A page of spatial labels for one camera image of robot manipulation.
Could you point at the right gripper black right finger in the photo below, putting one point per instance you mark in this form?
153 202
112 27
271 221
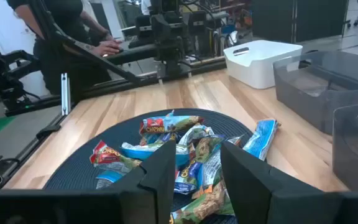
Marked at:
253 193

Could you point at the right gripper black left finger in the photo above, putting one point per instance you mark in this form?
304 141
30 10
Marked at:
154 186

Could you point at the blue yellow Chewy granola bar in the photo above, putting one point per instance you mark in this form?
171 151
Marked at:
186 179

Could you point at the silver white wrapper granola bar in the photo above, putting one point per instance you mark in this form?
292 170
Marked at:
210 169

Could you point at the dark blue woven round placemat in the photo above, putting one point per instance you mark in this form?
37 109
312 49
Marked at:
79 168

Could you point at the grey translucent plastic bin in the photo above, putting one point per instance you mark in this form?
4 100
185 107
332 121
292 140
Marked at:
309 102
353 149

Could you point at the white plastic bin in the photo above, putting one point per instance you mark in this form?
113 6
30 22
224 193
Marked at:
259 68

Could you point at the person's hand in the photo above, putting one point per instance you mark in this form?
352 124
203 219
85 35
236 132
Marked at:
107 48

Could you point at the black cabinet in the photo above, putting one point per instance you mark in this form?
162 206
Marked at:
291 18

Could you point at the black equipment stand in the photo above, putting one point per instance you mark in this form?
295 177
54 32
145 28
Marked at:
5 81

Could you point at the person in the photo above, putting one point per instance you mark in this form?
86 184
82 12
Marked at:
67 18

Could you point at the black table frame rail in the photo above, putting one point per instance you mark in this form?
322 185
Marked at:
129 82
26 152

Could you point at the black clamp bracket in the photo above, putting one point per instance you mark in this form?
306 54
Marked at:
47 131

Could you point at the silver aluminium extrusion post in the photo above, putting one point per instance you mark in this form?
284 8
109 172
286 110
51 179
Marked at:
65 93

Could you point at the black diagonal frame strut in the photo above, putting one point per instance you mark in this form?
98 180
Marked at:
82 49

